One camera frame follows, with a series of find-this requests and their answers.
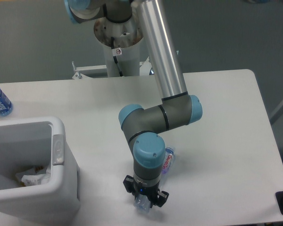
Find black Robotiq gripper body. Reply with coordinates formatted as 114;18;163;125
131;180;159;202

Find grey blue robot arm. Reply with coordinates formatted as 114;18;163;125
65;0;203;211

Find trash pieces inside can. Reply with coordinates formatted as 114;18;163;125
15;164;50;187

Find black cable on pedestal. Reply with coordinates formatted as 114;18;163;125
110;36;124;77

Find white pedestal base frame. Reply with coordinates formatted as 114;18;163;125
72;48;155;79

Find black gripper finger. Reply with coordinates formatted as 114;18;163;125
123;175;135;194
150;190;169;208

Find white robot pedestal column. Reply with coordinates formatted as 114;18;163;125
93;14;147;78

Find white plastic trash can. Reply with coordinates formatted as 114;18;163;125
0;117;80;226

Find clear plastic water bottle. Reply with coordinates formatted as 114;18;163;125
133;146;175;213

